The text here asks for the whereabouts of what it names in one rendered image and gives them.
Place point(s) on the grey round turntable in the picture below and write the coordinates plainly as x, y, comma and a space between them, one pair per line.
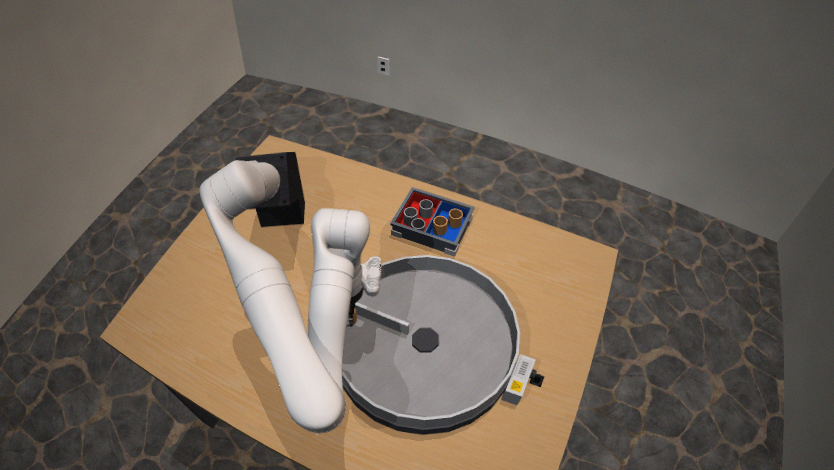
434, 342

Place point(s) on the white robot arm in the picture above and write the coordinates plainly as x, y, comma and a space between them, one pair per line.
312, 397

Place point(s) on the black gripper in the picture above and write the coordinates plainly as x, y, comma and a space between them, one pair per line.
354, 299

